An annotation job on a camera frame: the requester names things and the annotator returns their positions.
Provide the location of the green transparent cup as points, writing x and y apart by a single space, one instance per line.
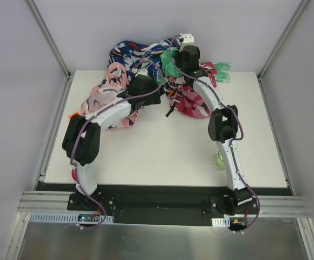
219 161

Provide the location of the blue patterned cloth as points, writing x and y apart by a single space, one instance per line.
129 53

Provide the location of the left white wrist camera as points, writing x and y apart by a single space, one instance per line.
142 72

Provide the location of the left white cable duct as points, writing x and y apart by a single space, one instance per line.
70 218

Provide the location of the right aluminium frame post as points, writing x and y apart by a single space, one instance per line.
283 37

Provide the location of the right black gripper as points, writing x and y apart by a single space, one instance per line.
181 58

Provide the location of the magenta pink camo cloth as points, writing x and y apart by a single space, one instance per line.
189 102

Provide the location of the red apple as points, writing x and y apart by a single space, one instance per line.
73 174

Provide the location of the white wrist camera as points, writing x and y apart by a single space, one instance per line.
142 72
186 40

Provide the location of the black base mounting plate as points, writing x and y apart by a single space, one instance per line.
162 205

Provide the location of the black cloth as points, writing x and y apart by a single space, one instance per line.
172 108

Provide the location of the aluminium front rail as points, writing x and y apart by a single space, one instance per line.
270 206

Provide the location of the aluminium frame post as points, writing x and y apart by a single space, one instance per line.
34 10
283 37

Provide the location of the white cable duct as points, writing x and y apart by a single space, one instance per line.
221 222
70 218

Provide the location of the right white cable duct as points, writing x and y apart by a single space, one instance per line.
221 222

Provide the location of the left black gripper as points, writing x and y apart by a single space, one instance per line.
151 97

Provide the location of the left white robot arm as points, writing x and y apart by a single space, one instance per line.
82 138

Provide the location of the light pink bird-print cloth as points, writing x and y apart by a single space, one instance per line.
114 83

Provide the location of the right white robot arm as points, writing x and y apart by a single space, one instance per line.
224 128

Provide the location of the green white cloth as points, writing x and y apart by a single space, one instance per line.
217 72

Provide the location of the orange cube block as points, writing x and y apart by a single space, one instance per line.
72 114

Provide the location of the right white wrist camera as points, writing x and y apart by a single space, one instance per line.
186 40

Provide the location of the left aluminium frame post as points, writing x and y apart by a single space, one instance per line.
34 10

